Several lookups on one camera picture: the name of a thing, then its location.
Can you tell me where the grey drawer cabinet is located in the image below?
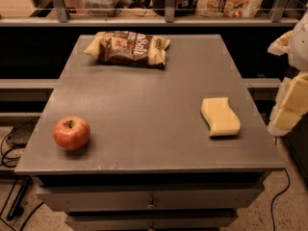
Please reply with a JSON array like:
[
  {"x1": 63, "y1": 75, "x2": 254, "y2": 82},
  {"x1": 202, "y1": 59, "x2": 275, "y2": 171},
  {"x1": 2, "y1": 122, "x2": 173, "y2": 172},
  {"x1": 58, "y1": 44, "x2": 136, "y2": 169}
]
[{"x1": 16, "y1": 35, "x2": 284, "y2": 231}]

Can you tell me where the black floor cable right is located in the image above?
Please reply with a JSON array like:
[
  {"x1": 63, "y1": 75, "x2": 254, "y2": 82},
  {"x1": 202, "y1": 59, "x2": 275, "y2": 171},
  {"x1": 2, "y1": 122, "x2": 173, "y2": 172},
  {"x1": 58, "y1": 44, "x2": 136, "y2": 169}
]
[{"x1": 269, "y1": 168, "x2": 291, "y2": 231}]

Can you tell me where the red apple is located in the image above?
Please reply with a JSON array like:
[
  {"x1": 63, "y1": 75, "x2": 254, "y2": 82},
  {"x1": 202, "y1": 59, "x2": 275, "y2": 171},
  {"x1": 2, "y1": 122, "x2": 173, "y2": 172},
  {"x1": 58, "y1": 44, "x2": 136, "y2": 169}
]
[{"x1": 53, "y1": 116, "x2": 90, "y2": 151}]

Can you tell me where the brown chip bag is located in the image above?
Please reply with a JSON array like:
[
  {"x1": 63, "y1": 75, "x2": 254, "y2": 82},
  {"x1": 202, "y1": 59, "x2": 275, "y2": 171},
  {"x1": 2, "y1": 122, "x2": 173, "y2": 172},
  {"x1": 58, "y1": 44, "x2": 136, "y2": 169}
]
[{"x1": 84, "y1": 31, "x2": 170, "y2": 67}]

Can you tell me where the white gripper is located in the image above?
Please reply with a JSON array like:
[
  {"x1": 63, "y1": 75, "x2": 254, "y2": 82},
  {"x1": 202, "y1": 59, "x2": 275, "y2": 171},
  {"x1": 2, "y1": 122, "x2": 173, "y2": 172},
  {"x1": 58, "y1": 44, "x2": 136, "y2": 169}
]
[{"x1": 268, "y1": 13, "x2": 308, "y2": 137}]

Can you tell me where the colourful snack bag on shelf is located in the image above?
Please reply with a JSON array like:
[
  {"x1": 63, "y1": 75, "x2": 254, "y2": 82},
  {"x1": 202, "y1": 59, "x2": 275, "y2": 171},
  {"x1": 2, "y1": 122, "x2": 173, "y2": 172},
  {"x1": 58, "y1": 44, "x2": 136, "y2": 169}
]
[{"x1": 201, "y1": 0, "x2": 263, "y2": 18}]

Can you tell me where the clear plastic container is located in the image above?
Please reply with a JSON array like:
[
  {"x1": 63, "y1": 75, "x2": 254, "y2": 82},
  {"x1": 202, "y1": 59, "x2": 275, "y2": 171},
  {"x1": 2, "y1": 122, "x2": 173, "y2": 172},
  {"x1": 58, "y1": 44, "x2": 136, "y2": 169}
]
[{"x1": 83, "y1": 0, "x2": 119, "y2": 17}]

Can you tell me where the black cables left floor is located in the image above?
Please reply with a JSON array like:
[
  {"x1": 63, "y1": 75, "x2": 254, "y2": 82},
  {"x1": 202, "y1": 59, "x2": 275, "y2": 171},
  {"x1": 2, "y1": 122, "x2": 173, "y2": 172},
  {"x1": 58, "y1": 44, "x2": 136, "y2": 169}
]
[{"x1": 0, "y1": 116, "x2": 44, "y2": 231}]

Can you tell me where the yellow sponge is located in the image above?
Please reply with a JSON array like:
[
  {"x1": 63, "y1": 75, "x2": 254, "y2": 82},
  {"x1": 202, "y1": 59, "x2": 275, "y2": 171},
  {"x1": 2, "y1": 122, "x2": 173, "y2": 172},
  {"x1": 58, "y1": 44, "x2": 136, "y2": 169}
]
[{"x1": 201, "y1": 97, "x2": 241, "y2": 137}]

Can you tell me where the metal shelf rail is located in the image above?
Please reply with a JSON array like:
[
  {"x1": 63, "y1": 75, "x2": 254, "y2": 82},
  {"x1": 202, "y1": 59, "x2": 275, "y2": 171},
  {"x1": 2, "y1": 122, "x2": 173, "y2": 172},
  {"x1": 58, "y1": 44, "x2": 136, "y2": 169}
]
[{"x1": 0, "y1": 0, "x2": 307, "y2": 28}]

